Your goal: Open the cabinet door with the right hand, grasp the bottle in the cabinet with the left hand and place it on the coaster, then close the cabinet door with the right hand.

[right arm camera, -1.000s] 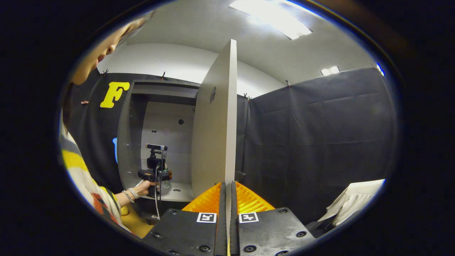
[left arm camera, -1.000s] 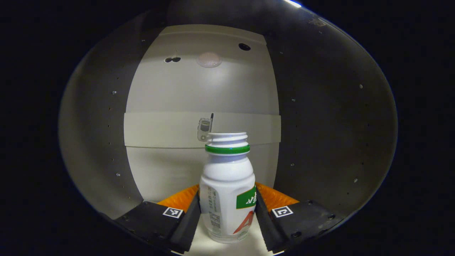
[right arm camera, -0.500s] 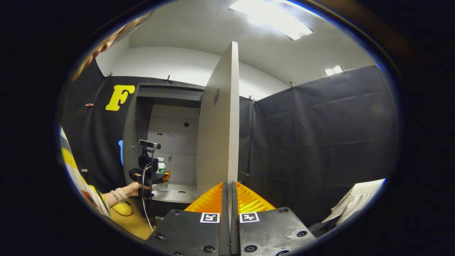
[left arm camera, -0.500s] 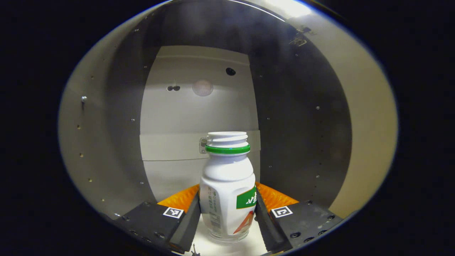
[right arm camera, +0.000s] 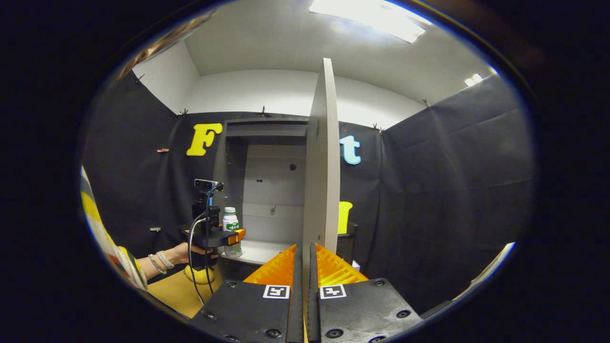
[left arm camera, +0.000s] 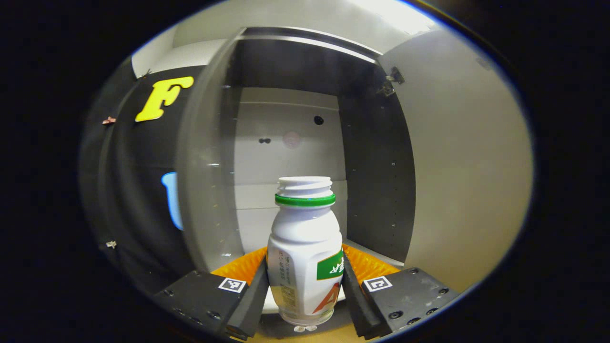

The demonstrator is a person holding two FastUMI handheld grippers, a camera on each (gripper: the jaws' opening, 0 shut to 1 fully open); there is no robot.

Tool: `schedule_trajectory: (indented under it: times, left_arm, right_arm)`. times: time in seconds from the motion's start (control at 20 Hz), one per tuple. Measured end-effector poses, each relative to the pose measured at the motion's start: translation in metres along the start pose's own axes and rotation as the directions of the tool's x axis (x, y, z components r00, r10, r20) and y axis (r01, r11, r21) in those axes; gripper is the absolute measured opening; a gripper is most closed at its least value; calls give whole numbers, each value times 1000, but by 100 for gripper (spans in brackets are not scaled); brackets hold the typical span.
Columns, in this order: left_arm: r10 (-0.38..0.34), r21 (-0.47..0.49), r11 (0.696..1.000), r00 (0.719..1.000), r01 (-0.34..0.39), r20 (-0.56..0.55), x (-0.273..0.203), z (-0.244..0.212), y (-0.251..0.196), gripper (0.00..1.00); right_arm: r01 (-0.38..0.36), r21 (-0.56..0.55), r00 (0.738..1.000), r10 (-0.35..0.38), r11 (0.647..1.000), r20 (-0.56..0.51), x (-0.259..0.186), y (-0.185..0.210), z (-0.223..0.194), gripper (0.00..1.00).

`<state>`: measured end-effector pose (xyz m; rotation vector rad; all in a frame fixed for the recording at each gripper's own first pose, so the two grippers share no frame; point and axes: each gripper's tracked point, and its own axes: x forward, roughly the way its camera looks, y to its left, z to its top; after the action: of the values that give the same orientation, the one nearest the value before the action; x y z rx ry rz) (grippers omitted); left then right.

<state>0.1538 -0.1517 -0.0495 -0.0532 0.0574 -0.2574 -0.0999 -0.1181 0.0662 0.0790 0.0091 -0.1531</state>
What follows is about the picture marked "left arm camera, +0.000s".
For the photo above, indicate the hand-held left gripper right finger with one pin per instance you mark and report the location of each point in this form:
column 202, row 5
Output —
column 355, row 305

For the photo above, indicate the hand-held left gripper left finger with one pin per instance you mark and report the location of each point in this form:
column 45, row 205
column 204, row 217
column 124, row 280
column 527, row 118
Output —
column 250, row 309

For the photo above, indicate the white bottle green label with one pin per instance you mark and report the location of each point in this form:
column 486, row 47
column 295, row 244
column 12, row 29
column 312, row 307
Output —
column 302, row 257

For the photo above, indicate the dark grey cabinet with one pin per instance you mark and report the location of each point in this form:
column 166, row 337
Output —
column 376, row 166

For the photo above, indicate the metal door hinge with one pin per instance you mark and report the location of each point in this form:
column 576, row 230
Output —
column 393, row 78

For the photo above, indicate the black backdrop cloth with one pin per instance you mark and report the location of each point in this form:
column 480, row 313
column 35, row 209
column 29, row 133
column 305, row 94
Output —
column 138, row 190

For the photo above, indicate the red cloth clip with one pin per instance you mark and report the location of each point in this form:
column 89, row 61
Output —
column 109, row 120

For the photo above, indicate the black cloth clip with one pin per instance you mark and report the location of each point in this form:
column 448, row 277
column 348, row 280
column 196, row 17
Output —
column 145, row 74

